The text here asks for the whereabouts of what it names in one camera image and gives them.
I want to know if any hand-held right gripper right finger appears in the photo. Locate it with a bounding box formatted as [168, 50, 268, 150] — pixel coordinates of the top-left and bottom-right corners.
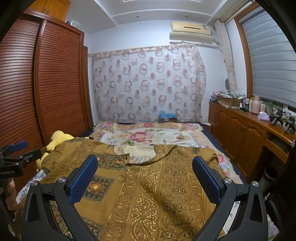
[192, 156, 270, 241]

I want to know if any beige window curtain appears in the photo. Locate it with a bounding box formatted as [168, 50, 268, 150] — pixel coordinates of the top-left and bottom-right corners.
[214, 20, 238, 92]

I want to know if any blue floral white cloth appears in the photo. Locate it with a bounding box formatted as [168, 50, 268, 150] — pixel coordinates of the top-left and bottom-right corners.
[17, 145, 242, 223]

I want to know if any pink floral blanket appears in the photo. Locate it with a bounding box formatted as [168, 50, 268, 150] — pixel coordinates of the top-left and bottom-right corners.
[89, 122, 243, 183]

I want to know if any sheer circle patterned curtain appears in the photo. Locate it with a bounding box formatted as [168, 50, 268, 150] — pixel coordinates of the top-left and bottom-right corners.
[88, 45, 207, 123]

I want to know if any yellow plush toy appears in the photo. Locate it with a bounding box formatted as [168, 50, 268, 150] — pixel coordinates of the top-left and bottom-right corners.
[36, 130, 75, 169]

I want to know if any pink bottle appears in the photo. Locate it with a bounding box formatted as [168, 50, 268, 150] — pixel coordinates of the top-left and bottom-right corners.
[252, 95, 261, 114]

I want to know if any small black tripod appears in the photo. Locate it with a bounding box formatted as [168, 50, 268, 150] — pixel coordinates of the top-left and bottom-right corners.
[271, 110, 284, 127]
[284, 116, 296, 134]

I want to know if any mixed clutter pile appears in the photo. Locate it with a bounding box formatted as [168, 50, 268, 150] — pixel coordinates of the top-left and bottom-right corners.
[211, 90, 245, 98]

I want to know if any cardboard box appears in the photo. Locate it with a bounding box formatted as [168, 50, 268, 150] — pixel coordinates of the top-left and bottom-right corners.
[217, 95, 242, 108]

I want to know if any brown louvered wardrobe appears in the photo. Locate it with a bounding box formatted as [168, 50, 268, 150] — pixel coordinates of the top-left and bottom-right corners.
[0, 11, 94, 209]

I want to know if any beige wall air conditioner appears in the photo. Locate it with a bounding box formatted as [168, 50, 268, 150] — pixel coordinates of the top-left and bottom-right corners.
[169, 21, 214, 44]

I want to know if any blue plastic bag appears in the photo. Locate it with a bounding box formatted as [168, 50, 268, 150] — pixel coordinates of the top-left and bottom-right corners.
[158, 110, 177, 122]

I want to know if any brown gold patterned garment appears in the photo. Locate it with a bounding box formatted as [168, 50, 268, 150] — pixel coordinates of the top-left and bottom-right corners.
[15, 137, 232, 241]

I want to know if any wooden window frame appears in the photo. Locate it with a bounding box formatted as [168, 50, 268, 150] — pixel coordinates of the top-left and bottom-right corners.
[233, 9, 255, 99]

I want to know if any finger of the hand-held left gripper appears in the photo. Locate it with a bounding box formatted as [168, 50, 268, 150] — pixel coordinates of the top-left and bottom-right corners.
[3, 149, 42, 165]
[0, 141, 28, 158]

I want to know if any grey waste bin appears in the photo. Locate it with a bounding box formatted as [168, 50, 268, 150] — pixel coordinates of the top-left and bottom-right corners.
[265, 166, 279, 186]

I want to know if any grey window blind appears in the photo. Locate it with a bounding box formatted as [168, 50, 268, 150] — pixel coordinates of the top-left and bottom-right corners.
[238, 7, 296, 109]

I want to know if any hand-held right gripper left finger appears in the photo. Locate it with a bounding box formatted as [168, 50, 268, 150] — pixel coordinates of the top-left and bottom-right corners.
[22, 154, 99, 241]

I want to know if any group of small bottles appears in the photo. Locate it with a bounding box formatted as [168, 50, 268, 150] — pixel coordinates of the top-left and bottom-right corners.
[239, 96, 252, 112]

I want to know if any wooden sideboard cabinet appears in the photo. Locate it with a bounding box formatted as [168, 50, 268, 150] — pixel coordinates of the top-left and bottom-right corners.
[208, 100, 296, 183]

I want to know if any person's left hand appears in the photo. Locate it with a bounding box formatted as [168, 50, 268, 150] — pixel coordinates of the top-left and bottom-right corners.
[3, 179, 18, 210]

